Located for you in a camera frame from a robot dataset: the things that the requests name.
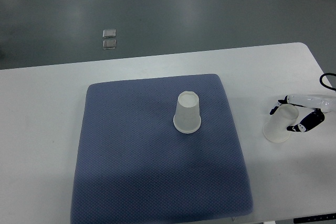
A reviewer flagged white paper cup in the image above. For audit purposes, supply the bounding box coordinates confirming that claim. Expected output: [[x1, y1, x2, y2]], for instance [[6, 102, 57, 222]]
[[262, 104, 299, 143], [173, 91, 202, 134]]

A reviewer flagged white paper cup on mat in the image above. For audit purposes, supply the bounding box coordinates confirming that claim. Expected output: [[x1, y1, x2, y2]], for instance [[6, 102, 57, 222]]
[[173, 91, 202, 134]]

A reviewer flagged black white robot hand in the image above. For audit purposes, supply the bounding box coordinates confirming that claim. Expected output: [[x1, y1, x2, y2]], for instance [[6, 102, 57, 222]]
[[270, 94, 335, 132]]

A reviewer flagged black cable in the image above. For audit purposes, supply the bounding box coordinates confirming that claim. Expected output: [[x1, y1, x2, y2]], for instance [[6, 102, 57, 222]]
[[319, 73, 336, 90]]

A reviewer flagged lower metal floor plate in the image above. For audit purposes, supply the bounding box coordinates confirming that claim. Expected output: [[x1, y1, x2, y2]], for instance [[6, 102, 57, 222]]
[[103, 39, 117, 50]]

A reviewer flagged black table control panel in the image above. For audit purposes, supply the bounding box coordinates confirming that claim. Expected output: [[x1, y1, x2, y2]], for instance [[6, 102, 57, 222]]
[[293, 213, 335, 223]]

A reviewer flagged upper metal floor plate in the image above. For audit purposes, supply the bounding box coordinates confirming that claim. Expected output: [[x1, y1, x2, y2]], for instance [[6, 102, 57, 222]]
[[102, 28, 116, 38]]

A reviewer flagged metal floor plate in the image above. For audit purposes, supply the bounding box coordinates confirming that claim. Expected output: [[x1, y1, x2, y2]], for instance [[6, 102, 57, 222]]
[[102, 28, 116, 38], [103, 39, 117, 50]]

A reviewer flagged blue textured cushion mat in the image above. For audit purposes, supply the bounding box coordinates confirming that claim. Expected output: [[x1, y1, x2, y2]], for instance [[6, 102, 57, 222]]
[[70, 74, 253, 223]]

